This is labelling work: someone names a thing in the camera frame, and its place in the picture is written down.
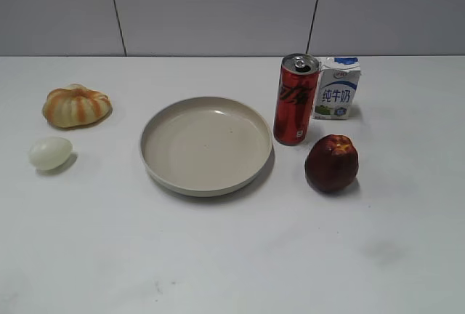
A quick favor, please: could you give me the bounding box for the white peeled egg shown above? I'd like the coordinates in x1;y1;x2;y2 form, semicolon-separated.
28;137;73;171

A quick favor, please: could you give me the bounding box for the beige round plate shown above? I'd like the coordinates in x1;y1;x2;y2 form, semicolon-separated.
139;97;273;198

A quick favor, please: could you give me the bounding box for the red cola can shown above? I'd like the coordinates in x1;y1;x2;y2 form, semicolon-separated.
273;53;320;145

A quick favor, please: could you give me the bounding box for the dark red apple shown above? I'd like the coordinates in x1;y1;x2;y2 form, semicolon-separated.
304;134;359;194

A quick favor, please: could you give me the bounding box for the white blue milk carton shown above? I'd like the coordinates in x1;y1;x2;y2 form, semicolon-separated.
312;57;361;120

